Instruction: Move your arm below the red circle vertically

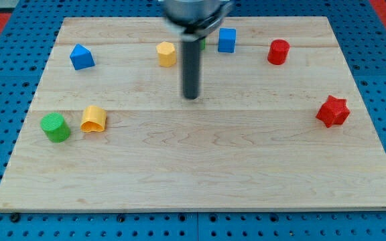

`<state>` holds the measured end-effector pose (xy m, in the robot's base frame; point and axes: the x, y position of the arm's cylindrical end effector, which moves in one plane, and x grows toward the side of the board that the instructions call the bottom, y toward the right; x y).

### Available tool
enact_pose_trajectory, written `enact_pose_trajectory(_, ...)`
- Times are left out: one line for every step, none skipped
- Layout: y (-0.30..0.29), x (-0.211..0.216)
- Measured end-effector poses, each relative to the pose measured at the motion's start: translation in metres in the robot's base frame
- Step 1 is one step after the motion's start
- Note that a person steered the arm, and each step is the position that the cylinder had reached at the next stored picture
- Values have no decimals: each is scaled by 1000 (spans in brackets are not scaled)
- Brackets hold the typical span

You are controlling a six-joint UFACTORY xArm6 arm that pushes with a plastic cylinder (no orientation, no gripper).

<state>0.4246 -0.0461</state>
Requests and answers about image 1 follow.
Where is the yellow hexagon block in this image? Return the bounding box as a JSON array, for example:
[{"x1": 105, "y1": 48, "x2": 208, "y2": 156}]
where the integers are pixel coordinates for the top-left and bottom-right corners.
[{"x1": 156, "y1": 42, "x2": 177, "y2": 68}]

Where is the wooden board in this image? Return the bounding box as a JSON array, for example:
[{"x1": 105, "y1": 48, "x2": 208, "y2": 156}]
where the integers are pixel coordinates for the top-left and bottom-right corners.
[{"x1": 0, "y1": 17, "x2": 386, "y2": 214}]

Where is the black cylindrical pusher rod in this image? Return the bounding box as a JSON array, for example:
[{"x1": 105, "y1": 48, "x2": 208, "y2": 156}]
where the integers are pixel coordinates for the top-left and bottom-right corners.
[{"x1": 181, "y1": 35, "x2": 201, "y2": 100}]

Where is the red cylinder block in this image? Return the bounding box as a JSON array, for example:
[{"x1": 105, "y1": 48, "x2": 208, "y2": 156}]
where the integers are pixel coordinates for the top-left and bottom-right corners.
[{"x1": 267, "y1": 39, "x2": 290, "y2": 65}]

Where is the green block behind rod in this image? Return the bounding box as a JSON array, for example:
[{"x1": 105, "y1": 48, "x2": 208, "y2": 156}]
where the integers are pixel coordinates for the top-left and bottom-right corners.
[{"x1": 200, "y1": 38, "x2": 206, "y2": 50}]

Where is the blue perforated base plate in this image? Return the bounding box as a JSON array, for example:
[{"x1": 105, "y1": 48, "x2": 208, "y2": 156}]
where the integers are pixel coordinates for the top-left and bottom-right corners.
[{"x1": 0, "y1": 0, "x2": 386, "y2": 240}]

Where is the red star block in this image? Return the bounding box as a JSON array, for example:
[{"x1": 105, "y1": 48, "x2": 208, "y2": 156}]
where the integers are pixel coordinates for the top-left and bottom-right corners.
[{"x1": 316, "y1": 95, "x2": 350, "y2": 128}]

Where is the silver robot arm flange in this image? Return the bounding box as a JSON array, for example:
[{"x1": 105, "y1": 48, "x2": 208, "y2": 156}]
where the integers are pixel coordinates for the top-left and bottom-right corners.
[{"x1": 161, "y1": 0, "x2": 234, "y2": 42}]

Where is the blue cube block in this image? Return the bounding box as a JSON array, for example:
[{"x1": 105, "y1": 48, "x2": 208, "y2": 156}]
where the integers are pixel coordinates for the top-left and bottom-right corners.
[{"x1": 218, "y1": 28, "x2": 237, "y2": 53}]

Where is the yellow heart block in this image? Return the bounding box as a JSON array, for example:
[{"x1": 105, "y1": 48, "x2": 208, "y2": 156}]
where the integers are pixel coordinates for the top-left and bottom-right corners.
[{"x1": 80, "y1": 105, "x2": 107, "y2": 133}]

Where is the blue pentagon block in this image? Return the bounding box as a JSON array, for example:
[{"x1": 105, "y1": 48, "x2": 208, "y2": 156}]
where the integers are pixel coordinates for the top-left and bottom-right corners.
[{"x1": 70, "y1": 44, "x2": 95, "y2": 70}]

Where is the green cylinder block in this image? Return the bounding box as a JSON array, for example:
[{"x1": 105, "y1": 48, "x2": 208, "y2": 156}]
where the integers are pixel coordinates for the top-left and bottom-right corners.
[{"x1": 40, "y1": 112, "x2": 70, "y2": 143}]

